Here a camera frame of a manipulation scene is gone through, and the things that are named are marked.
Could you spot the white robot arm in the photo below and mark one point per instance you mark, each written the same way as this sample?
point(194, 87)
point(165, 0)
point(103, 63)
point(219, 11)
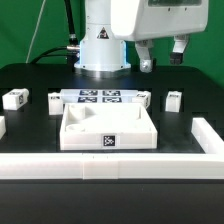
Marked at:
point(110, 24)

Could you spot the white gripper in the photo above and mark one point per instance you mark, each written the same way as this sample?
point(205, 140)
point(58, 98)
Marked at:
point(136, 20)

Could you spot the white U-shaped obstacle fence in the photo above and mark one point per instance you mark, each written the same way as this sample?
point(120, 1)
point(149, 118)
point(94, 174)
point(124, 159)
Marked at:
point(83, 166)

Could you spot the white square tabletop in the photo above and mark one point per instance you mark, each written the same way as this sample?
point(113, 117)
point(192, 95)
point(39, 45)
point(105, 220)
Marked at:
point(106, 126)

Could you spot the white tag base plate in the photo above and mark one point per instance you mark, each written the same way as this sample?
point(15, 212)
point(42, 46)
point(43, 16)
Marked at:
point(97, 96)

